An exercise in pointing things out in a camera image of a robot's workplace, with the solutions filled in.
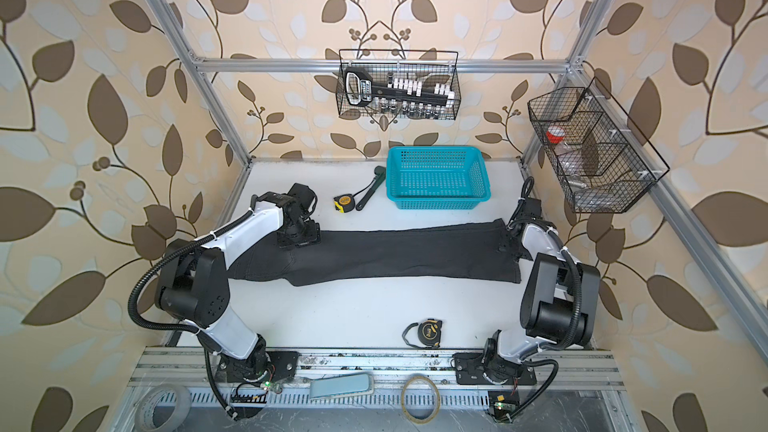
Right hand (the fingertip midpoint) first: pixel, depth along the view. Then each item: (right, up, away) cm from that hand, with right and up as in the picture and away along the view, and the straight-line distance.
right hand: (518, 252), depth 90 cm
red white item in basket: (+6, +34, -10) cm, 36 cm away
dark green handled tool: (-44, +24, +25) cm, 56 cm away
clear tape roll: (-94, -32, -24) cm, 103 cm away
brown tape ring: (-35, -33, -21) cm, 53 cm away
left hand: (-63, +4, -1) cm, 64 cm away
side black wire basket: (+14, +26, -17) cm, 34 cm away
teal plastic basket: (-21, +24, +25) cm, 41 cm away
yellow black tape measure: (-56, +15, +14) cm, 59 cm away
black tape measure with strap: (-29, -19, -13) cm, 37 cm away
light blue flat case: (-50, -27, -21) cm, 61 cm away
